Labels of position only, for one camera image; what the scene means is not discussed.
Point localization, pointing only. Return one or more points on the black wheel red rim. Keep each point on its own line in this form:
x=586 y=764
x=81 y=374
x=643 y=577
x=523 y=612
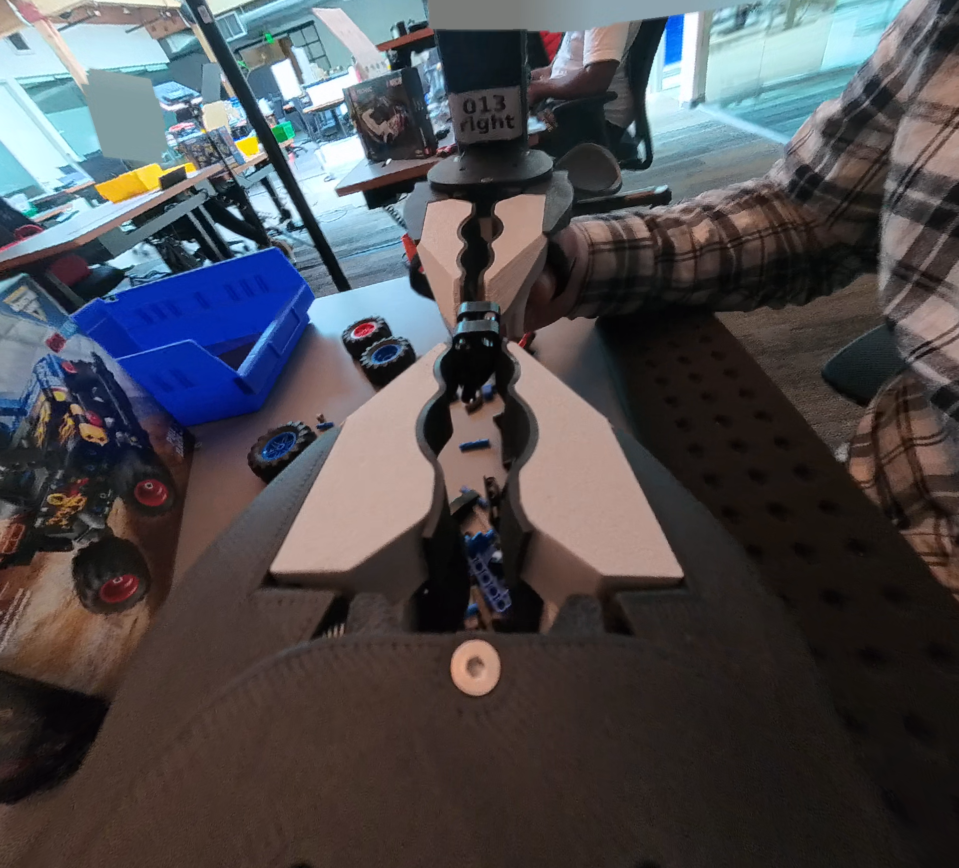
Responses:
x=367 y=335

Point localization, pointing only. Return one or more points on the grey office chair seat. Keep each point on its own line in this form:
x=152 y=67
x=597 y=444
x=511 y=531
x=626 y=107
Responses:
x=862 y=362

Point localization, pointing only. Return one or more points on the person's plaid clothed body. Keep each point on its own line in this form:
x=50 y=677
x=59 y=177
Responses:
x=914 y=419

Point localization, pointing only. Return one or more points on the black round toy connector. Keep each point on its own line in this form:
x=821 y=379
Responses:
x=477 y=336

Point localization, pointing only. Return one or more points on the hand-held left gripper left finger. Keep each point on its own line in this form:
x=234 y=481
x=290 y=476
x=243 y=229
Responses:
x=360 y=509

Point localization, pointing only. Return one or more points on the grey desk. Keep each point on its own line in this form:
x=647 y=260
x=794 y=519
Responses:
x=225 y=479

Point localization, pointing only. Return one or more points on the black perforated board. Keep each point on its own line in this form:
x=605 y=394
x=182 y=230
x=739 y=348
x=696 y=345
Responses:
x=779 y=584

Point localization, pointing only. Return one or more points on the black metal pole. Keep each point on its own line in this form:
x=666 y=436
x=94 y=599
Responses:
x=240 y=89

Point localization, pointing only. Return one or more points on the long background workbench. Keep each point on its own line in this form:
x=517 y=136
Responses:
x=90 y=224

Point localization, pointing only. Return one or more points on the black saddle stool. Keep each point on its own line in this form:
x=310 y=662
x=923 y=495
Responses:
x=600 y=172

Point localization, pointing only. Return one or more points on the yellow bin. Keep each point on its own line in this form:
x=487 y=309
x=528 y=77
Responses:
x=128 y=182

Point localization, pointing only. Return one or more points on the dark printed box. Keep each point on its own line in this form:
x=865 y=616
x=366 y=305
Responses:
x=390 y=116

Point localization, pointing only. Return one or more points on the person's right forearm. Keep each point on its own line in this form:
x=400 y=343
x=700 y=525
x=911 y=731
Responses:
x=749 y=231

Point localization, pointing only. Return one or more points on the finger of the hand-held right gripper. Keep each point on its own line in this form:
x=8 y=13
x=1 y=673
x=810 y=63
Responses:
x=445 y=254
x=525 y=254

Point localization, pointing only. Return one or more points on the monster truck toy set box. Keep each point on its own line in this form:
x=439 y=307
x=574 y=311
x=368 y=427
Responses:
x=75 y=509

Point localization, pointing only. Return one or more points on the black wheel blue rim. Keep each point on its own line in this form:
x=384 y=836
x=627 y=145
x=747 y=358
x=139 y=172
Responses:
x=387 y=362
x=282 y=452

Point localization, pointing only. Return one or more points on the brown background table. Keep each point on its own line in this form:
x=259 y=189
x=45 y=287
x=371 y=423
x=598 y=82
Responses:
x=382 y=176

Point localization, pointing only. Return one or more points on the pile of loose toy parts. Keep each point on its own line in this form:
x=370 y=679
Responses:
x=483 y=554

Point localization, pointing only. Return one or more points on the person's right hand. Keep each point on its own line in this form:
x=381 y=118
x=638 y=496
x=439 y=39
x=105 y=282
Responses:
x=562 y=284

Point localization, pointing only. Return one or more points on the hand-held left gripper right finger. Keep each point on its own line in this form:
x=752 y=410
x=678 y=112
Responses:
x=600 y=509

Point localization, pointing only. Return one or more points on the blue plastic bin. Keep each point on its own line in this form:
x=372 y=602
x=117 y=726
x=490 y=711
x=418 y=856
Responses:
x=195 y=321

